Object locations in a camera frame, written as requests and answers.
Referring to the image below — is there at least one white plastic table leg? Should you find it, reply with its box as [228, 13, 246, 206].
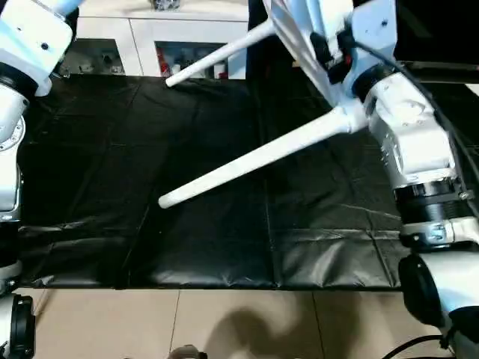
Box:
[164, 18, 275, 88]
[158, 108, 369, 211]

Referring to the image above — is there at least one black flat bar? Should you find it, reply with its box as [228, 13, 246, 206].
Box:
[400, 60, 479, 76]

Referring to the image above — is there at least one white cabinet with glass doors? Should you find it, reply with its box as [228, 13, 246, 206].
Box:
[58, 0, 252, 80]

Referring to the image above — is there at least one black work mat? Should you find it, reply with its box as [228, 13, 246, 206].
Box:
[0, 71, 479, 292]

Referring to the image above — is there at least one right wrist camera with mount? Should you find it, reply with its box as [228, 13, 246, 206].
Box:
[349, 0, 398, 59]

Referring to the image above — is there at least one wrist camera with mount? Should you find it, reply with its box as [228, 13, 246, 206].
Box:
[0, 0, 80, 96]
[349, 0, 398, 59]

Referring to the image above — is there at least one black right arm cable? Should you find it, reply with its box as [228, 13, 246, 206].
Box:
[350, 39, 479, 199]

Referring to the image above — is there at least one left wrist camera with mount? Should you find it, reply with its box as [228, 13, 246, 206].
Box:
[0, 0, 80, 96]

